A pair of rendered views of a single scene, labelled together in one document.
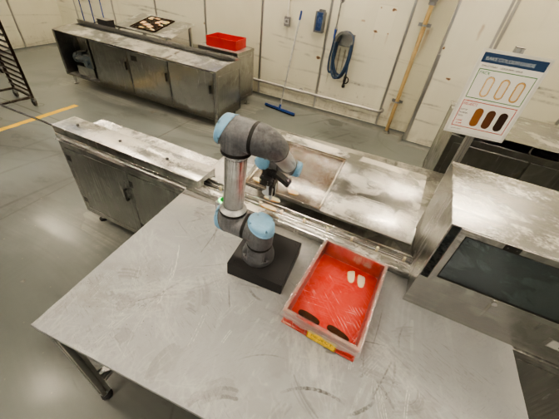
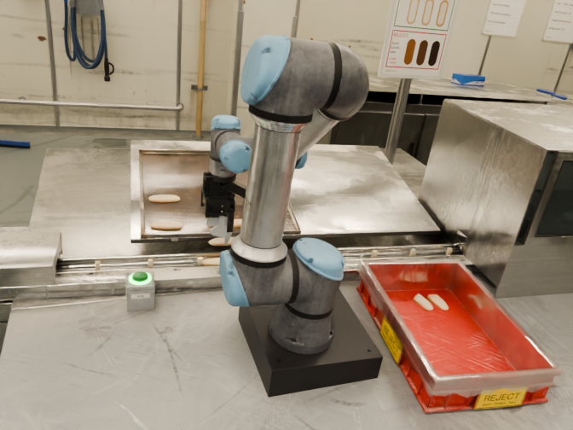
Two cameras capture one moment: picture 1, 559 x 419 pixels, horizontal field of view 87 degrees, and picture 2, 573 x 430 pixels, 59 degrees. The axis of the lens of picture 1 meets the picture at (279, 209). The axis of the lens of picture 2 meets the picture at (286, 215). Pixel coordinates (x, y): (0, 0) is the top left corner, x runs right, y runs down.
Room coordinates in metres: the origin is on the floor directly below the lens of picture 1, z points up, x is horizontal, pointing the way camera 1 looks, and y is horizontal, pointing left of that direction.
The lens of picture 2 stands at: (0.22, 0.72, 1.66)
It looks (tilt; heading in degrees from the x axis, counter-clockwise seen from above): 26 degrees down; 321
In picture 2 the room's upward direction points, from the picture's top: 7 degrees clockwise
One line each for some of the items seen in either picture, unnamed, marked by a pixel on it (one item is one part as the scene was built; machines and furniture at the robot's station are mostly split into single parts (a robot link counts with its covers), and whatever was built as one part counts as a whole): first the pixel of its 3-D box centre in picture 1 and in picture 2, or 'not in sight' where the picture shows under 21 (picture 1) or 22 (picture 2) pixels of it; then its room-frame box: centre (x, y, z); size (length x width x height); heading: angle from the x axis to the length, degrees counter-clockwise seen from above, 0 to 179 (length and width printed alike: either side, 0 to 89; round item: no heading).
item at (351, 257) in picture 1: (338, 291); (444, 323); (0.78, -0.30, 0.88); 0.49 x 0.34 x 0.10; 156
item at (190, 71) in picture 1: (160, 62); not in sight; (4.94, 2.21, 0.51); 3.00 x 1.26 x 1.03; 69
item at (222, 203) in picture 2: (269, 174); (219, 193); (1.32, 0.08, 1.08); 0.09 x 0.08 x 0.12; 73
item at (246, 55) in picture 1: (226, 76); not in sight; (4.97, 1.14, 0.44); 0.70 x 0.55 x 0.87; 69
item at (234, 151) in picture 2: (268, 159); (240, 152); (1.22, 0.08, 1.23); 0.11 x 0.11 x 0.08; 73
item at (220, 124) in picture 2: not in sight; (225, 138); (1.31, 0.07, 1.24); 0.09 x 0.08 x 0.11; 163
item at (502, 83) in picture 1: (493, 98); (421, 24); (1.72, -1.08, 1.50); 0.33 x 0.01 x 0.45; 75
